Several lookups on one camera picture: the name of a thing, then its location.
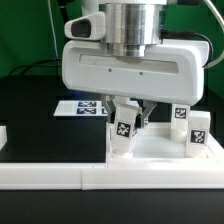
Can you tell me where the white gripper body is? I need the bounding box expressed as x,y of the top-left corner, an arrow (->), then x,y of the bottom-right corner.
62,12 -> 210,105

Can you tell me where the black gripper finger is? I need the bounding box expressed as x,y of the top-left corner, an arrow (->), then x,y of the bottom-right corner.
135,101 -> 157,128
101,94 -> 116,124

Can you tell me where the white square table top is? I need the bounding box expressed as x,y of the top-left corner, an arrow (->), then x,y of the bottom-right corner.
106,122 -> 224,164

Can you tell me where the white U-shaped obstacle fence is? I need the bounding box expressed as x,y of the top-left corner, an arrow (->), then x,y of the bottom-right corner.
0,123 -> 224,191

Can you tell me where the white marker base plate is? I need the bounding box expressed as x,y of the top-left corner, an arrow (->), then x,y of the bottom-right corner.
54,100 -> 108,117

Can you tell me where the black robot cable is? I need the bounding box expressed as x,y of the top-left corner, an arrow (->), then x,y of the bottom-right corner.
7,58 -> 64,78

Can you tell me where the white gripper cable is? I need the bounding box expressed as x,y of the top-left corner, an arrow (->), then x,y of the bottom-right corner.
203,0 -> 224,70

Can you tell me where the white hanging cable left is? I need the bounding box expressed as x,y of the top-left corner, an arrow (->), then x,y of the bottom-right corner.
46,0 -> 61,64

